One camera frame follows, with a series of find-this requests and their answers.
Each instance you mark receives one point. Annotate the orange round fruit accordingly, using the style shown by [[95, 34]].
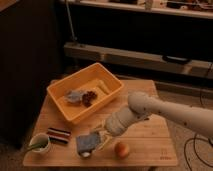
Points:
[[121, 149]]

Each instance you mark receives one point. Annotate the wooden shelf beam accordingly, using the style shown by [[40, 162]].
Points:
[[136, 59]]

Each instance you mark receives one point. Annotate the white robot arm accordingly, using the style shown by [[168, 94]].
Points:
[[141, 105]]

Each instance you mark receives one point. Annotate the striped red white black block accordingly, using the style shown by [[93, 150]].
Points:
[[59, 135]]

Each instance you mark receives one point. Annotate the dark red grapes toy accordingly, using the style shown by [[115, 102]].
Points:
[[88, 97]]

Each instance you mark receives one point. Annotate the yellow banana toy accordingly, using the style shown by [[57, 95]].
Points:
[[103, 87]]

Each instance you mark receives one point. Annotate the green item in cup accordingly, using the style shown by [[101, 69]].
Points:
[[37, 147]]

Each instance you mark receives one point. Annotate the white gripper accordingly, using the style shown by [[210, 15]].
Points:
[[117, 124]]

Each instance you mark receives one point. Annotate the grey cloth in tray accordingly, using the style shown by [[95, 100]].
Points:
[[74, 96]]

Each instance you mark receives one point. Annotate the blue grey sponge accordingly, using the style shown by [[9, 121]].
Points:
[[86, 144]]

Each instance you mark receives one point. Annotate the upper wooden shelf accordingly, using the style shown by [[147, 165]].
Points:
[[147, 7]]

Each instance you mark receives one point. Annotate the orange plastic tray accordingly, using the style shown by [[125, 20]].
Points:
[[86, 80]]

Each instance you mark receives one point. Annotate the black handle on shelf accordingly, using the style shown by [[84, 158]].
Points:
[[181, 61]]

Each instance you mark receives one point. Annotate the metal pole stand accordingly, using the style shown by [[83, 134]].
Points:
[[73, 37]]

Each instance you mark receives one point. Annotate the white cup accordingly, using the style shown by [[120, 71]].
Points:
[[41, 138]]

